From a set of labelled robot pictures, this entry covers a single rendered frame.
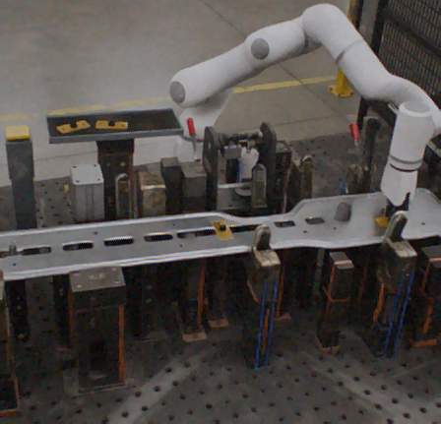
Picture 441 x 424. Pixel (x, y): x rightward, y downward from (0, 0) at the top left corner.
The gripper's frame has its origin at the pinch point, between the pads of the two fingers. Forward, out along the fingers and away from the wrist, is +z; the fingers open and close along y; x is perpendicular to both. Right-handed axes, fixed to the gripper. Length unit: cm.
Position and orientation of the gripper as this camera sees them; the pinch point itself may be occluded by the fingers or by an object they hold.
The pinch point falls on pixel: (393, 212)
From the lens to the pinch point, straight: 210.0
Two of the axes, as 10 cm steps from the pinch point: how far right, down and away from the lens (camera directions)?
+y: 2.7, 5.4, -7.9
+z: -0.6, 8.3, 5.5
